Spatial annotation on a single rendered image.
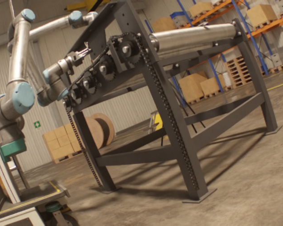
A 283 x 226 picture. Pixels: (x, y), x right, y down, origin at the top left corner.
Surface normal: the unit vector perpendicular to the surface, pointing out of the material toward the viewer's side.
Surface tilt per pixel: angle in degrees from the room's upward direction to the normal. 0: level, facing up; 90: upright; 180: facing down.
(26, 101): 94
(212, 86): 90
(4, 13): 90
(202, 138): 90
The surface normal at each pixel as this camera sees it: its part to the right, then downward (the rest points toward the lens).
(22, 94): 0.85, -0.27
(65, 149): 0.39, -0.18
